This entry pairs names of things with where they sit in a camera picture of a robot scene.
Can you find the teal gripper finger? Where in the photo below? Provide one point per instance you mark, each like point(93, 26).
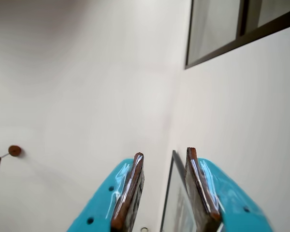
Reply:
point(227, 200)
point(104, 200)

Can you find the small round white fixture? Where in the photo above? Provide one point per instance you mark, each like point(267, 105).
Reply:
point(144, 229)

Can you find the black framed picture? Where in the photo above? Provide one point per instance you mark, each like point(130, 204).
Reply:
point(176, 205)

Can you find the dark framed window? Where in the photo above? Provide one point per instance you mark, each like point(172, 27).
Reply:
point(241, 29)

